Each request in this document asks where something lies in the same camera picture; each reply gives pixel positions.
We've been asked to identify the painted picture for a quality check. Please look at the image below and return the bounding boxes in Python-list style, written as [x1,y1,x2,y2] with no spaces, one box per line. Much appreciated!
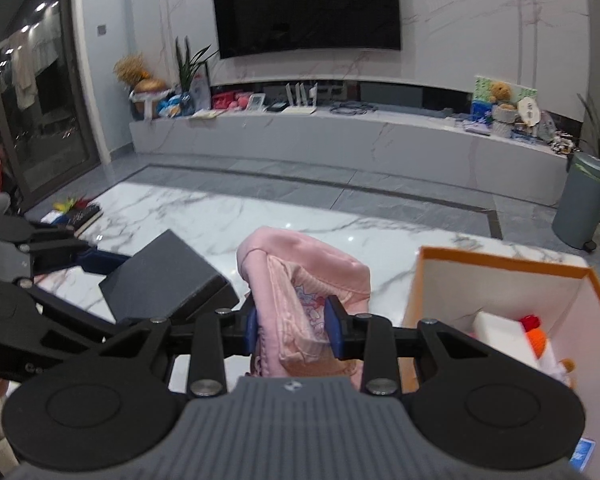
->
[472,76,538,126]

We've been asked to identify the white box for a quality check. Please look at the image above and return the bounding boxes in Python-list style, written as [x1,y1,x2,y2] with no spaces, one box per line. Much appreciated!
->
[472,311,541,368]

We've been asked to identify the hanging clothes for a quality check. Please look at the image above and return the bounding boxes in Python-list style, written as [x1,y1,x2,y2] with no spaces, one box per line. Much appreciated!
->
[7,32,38,108]

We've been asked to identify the orange cardboard box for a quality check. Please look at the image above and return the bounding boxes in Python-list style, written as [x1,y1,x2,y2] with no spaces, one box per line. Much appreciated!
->
[401,246,600,392]

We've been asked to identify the blue snack bags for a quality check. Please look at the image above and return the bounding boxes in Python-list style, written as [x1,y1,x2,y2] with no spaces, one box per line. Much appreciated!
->
[157,94,196,117]

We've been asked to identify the dried flower bunch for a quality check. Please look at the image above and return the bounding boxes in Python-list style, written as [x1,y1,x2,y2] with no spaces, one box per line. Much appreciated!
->
[114,54,148,86]

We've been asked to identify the pink toy set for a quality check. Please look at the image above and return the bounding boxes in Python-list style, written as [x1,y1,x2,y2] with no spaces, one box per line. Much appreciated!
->
[212,91,251,110]

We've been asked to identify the black white spotted ornament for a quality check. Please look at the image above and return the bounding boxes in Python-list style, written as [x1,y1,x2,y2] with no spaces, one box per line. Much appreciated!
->
[550,135,581,155]

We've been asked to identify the black book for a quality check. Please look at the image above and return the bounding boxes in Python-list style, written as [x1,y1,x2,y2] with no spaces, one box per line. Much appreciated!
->
[55,203,104,237]

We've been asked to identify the leafy plant in vase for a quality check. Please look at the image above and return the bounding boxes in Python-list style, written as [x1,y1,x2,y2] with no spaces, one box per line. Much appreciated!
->
[172,36,218,111]

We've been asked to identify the pink zip pouch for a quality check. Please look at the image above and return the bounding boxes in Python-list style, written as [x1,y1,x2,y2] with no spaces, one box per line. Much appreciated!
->
[236,226,372,378]

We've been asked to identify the white router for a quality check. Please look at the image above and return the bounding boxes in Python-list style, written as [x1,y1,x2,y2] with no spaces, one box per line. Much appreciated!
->
[284,82,318,115]

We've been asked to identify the white marble television console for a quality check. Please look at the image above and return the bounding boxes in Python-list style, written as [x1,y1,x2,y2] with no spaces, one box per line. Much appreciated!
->
[129,105,573,207]

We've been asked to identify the dark grey box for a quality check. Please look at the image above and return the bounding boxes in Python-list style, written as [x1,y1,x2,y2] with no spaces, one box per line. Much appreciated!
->
[98,229,241,325]

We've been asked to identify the golden round ornament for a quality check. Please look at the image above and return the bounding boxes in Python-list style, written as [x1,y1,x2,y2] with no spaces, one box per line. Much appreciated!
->
[129,78,173,121]

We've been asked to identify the brown teddy bear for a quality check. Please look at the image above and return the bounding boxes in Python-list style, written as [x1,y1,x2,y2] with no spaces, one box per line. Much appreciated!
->
[489,81,513,106]

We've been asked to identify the round paper fan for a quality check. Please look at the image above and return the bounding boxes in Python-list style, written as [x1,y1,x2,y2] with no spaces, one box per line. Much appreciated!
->
[515,97,540,128]

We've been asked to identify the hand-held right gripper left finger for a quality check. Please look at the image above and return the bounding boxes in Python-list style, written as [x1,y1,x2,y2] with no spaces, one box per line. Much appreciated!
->
[87,307,259,397]

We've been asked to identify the picture frame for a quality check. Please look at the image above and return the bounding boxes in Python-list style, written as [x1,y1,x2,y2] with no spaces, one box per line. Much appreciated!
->
[192,62,212,111]

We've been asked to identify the orange knitted carrot toy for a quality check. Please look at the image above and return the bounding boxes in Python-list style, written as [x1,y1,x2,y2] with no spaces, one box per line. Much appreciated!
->
[519,314,578,389]

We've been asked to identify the glass sliding door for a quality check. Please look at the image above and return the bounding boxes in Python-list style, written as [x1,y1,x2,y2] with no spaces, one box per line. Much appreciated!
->
[0,0,101,211]

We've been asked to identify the black television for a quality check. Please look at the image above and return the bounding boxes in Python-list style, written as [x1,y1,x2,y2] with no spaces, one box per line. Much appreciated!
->
[210,0,402,60]

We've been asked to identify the black cables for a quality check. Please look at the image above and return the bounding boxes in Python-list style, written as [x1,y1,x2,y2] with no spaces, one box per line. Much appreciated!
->
[330,101,378,116]

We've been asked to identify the grey trash bin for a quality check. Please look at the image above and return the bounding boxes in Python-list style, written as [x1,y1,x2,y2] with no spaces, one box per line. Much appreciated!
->
[551,152,600,252]

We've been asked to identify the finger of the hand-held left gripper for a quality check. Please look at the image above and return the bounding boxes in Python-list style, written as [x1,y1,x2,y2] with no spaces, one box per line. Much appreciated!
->
[25,289,151,379]
[17,227,131,277]

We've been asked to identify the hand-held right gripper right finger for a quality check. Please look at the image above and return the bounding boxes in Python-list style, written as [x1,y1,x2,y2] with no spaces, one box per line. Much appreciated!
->
[327,295,511,396]

